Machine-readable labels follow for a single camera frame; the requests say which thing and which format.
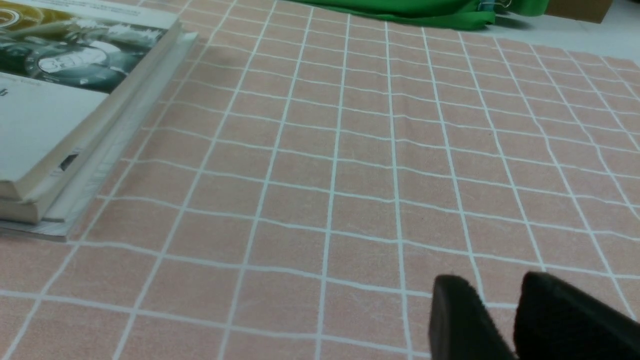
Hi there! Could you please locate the brown cardboard box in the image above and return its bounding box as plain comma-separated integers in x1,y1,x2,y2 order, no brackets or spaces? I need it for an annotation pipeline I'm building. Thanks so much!
544,0,614,24

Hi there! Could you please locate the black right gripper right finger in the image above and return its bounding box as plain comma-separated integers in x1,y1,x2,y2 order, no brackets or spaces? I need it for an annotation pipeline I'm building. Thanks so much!
513,271,640,360

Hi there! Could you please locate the pink checkered tablecloth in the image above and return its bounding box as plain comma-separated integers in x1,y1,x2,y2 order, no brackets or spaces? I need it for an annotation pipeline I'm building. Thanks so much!
1,0,639,360

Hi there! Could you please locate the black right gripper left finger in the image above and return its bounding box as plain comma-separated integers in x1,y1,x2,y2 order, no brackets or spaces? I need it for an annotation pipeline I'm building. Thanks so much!
429,275,516,360

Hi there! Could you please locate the middle white book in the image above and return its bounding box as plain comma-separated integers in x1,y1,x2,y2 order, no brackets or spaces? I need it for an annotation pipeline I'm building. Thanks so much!
1,40,177,224

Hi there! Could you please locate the green backdrop cloth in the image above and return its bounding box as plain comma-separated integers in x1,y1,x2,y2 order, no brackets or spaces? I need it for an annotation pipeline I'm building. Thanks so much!
301,0,549,31

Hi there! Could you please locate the bottom thin white book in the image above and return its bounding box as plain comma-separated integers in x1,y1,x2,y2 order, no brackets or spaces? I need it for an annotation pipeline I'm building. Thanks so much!
1,32,199,243

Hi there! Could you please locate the metal binder clip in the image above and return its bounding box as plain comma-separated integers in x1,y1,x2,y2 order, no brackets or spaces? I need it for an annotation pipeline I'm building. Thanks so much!
477,0,512,12

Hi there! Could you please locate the top book with car cover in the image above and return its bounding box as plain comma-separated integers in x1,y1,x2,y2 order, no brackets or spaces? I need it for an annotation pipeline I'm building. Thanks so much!
0,0,182,201

